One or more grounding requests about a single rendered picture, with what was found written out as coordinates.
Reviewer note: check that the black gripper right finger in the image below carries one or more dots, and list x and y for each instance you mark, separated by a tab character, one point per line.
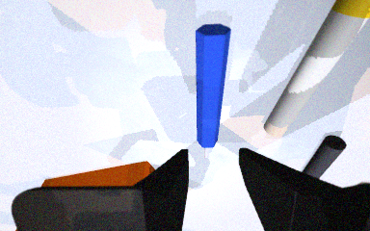
286	199

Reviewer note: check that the yellow and white cylinder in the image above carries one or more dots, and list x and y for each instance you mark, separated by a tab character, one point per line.
344	21

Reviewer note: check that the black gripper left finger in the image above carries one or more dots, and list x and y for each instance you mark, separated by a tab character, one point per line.
156	203

